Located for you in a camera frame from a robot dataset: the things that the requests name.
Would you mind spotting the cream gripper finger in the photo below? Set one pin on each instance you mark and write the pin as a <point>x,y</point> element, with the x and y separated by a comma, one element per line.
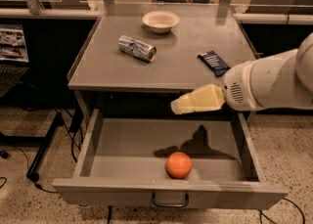
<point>204,99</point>

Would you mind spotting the orange fruit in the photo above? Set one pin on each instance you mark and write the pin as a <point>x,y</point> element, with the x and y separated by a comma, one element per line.
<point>178,165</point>

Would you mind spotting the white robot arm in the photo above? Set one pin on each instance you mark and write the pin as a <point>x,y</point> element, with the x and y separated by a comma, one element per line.
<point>280,81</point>

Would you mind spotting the grey counter cabinet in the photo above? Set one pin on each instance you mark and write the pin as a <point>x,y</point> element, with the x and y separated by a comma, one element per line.
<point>101,66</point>

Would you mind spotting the grey metal open drawer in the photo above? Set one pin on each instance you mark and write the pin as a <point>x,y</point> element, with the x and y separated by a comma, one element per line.
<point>122,162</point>

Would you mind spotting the dark blue snack bar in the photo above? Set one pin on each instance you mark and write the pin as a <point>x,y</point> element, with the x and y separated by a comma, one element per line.
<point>215,63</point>

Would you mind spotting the crushed silver soda can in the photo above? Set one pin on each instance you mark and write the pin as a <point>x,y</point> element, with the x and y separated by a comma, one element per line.
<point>137,49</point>

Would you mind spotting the white paper bowl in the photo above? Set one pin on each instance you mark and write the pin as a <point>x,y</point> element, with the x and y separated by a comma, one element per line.
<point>160,21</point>

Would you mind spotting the black desk stand base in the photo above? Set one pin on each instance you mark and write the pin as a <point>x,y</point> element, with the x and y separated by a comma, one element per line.
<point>41,142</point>

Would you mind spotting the laptop with lit screen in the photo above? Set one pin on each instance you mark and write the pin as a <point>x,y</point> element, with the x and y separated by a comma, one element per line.
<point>14,61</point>

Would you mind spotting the dark metal drawer handle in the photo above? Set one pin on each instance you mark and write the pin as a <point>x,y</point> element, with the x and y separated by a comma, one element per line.
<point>170,200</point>

